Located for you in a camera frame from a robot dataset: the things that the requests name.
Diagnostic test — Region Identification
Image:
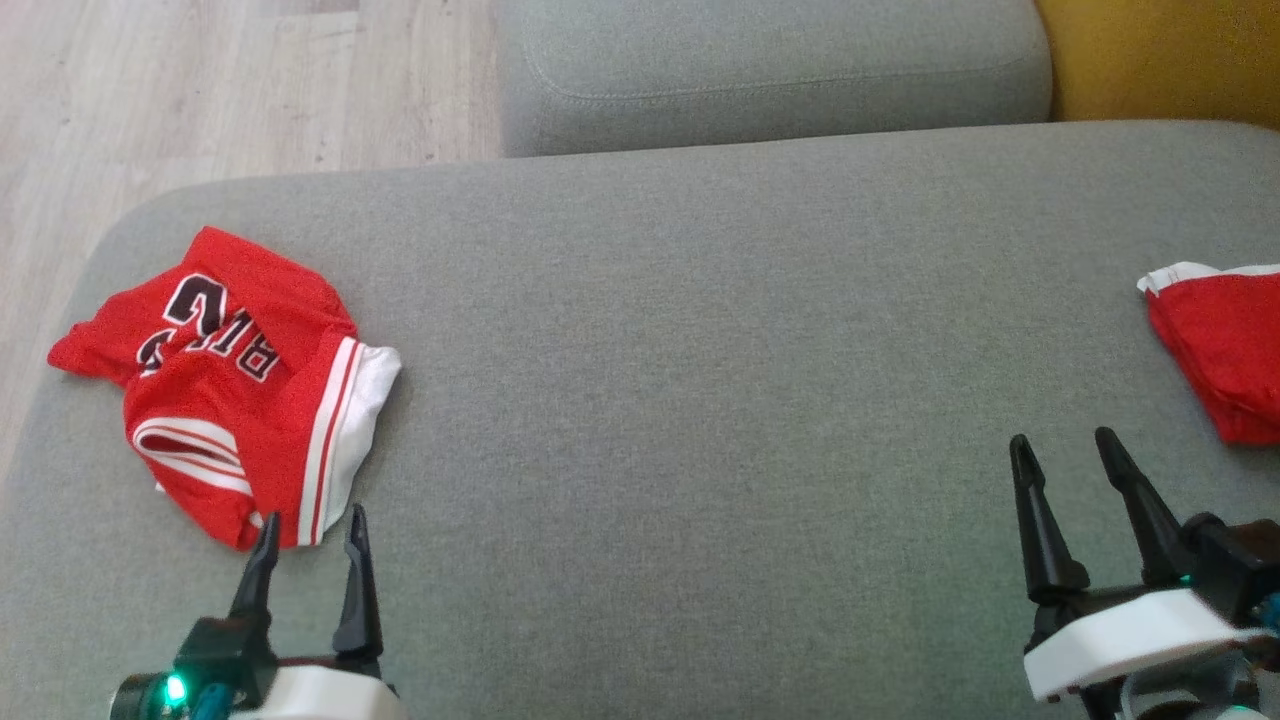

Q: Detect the red white folded garment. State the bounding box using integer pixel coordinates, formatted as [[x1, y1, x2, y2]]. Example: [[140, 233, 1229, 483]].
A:
[[1137, 261, 1280, 447]]

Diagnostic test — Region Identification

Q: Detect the yellow sofa cushion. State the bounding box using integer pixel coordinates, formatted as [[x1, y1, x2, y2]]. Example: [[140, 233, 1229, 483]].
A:
[[1035, 0, 1280, 131]]

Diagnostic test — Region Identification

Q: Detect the grey sofa seat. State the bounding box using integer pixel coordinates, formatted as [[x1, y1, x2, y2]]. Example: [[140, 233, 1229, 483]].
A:
[[0, 120, 1280, 720]]

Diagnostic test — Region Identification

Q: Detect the red Bulls basketball jersey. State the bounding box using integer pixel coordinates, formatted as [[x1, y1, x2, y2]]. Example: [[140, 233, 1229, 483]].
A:
[[47, 226, 403, 552]]

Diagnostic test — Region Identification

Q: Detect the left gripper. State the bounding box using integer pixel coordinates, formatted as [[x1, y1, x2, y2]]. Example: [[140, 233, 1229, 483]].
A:
[[110, 503, 407, 720]]

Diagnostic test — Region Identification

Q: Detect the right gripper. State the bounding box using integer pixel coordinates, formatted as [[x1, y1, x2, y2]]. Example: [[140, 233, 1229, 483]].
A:
[[1008, 426, 1273, 720]]

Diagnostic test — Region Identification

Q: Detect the grey sofa cushion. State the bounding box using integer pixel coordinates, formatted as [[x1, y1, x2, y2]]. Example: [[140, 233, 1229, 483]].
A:
[[495, 0, 1054, 159]]

